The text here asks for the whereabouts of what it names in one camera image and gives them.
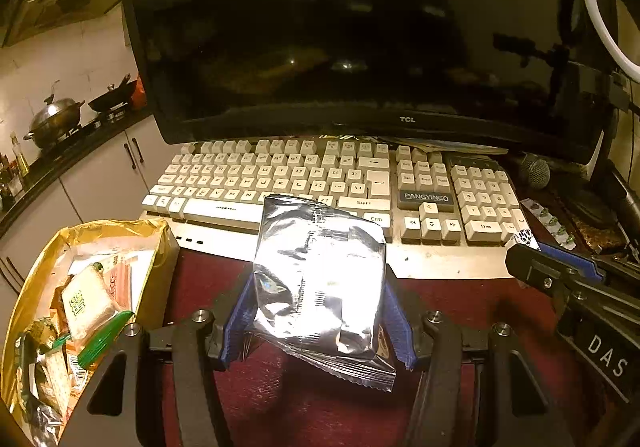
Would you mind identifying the pink cracker packet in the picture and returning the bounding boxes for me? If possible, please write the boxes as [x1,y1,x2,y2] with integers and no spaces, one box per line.
[107,257,138,313]

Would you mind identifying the black computer monitor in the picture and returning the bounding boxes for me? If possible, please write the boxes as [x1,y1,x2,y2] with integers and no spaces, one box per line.
[118,0,618,163]

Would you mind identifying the black microphone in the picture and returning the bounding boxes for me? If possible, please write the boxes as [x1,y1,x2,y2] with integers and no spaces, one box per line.
[515,152,640,228]

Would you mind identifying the clear green-trim cracker packet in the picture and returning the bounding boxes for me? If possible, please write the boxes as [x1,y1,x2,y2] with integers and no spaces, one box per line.
[35,347,76,418]

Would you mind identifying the white kitchen base cabinets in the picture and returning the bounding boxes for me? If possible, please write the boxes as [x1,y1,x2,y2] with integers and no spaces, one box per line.
[0,114,168,298]

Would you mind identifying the black white patterned wrapper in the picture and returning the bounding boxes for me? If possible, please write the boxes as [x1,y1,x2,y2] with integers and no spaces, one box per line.
[505,229,540,253]

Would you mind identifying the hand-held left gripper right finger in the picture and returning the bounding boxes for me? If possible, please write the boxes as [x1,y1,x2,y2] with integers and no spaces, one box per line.
[382,266,572,447]

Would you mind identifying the black frying pan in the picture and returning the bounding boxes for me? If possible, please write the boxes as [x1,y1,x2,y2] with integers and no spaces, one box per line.
[87,72,138,113]

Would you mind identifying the gold cardboard box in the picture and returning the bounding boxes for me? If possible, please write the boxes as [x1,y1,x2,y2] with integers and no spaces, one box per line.
[0,218,180,445]

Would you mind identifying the white and grey keyboard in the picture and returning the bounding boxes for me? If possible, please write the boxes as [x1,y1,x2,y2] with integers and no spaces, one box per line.
[140,137,526,280]

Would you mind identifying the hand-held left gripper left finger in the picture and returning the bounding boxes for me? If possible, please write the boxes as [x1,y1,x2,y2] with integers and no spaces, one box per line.
[59,271,258,447]

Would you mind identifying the cluster of condiment bottles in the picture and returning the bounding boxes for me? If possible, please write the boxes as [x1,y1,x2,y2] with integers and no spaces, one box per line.
[0,152,26,210]

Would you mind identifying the small yellow oil bottle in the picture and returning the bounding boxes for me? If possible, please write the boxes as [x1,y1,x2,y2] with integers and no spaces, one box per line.
[10,132,32,178]

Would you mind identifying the steel wok with lid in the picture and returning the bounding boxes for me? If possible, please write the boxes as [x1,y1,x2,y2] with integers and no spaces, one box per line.
[22,94,86,148]

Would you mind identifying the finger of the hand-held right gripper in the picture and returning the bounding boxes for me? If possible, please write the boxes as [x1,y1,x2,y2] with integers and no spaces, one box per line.
[537,241,608,280]
[504,244,601,300]

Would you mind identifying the black ring light mount arm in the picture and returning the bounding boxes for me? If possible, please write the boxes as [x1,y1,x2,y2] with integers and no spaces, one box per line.
[492,32,640,115]

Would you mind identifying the dark red table cloth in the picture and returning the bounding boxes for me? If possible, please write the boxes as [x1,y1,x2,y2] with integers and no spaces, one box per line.
[160,247,640,447]

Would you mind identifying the steel range hood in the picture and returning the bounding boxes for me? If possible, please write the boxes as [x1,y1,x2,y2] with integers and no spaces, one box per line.
[2,0,123,48]

